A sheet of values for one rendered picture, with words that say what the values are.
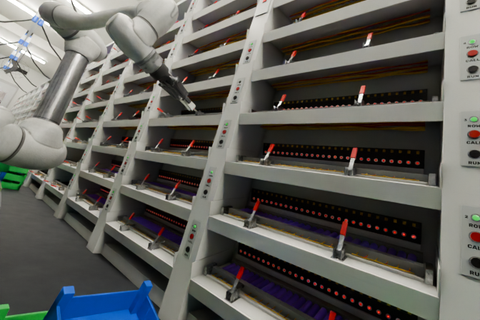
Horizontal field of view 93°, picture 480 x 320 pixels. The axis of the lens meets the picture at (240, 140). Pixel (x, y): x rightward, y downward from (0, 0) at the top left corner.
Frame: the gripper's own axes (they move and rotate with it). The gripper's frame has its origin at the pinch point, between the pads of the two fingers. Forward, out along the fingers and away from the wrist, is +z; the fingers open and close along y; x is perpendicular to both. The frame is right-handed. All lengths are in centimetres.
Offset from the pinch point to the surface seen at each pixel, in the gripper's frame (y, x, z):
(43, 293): -5, -82, -1
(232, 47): 9.4, 35.0, -2.2
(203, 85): -2.5, 15.5, 2.9
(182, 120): -9.4, -3.4, 7.7
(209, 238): 27, -47, 23
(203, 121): 6.4, -4.3, 8.3
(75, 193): -112, -56, 25
